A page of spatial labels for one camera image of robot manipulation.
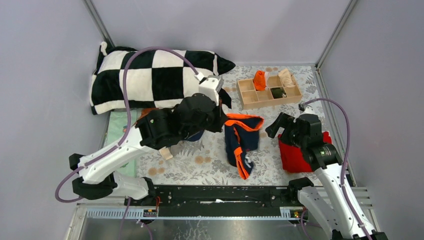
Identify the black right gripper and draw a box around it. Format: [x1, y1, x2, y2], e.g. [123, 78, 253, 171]
[264, 112, 307, 149]

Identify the wooden compartment organizer box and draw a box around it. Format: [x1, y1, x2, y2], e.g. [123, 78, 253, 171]
[236, 74, 303, 110]

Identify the navy underwear orange trim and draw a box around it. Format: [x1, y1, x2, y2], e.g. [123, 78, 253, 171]
[224, 113, 264, 180]

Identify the orange underwear white trim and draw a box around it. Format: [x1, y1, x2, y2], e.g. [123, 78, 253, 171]
[252, 70, 269, 91]

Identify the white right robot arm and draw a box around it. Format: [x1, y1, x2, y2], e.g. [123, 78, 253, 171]
[265, 112, 387, 240]

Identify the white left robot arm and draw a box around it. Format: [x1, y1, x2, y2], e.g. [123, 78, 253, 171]
[69, 93, 228, 206]

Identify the rolled dark green garment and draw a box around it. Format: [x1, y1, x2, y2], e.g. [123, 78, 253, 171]
[270, 87, 287, 99]

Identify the rolled beige garment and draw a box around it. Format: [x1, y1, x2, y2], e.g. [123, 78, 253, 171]
[277, 68, 296, 88]

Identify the red folded cloth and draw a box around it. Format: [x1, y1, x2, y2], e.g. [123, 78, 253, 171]
[278, 129, 335, 173]

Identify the floral bed sheet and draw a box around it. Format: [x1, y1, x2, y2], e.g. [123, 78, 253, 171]
[135, 66, 322, 186]

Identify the cream beige garment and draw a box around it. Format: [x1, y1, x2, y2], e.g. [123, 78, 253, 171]
[159, 147, 174, 160]

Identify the black white checkered pillow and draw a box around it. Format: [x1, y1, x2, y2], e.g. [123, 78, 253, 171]
[89, 41, 237, 116]

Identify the mint green printed cloth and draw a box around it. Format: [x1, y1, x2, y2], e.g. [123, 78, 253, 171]
[103, 110, 136, 177]

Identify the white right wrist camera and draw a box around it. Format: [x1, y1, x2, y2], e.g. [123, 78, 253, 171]
[298, 104, 316, 115]

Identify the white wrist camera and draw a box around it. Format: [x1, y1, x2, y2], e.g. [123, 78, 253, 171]
[298, 104, 316, 115]
[198, 75, 224, 106]

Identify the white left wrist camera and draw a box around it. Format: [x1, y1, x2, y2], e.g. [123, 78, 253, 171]
[198, 75, 224, 106]

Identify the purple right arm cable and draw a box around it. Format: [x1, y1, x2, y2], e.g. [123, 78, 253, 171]
[298, 97, 374, 240]

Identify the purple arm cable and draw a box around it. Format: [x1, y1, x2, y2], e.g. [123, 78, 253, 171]
[54, 46, 201, 204]
[298, 97, 374, 240]

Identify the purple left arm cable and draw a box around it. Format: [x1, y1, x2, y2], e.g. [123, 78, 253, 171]
[54, 46, 201, 204]

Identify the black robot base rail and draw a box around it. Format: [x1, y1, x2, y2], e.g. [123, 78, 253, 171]
[124, 177, 314, 212]

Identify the perforated metal cable tray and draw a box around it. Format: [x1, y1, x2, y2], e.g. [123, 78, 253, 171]
[86, 207, 310, 220]

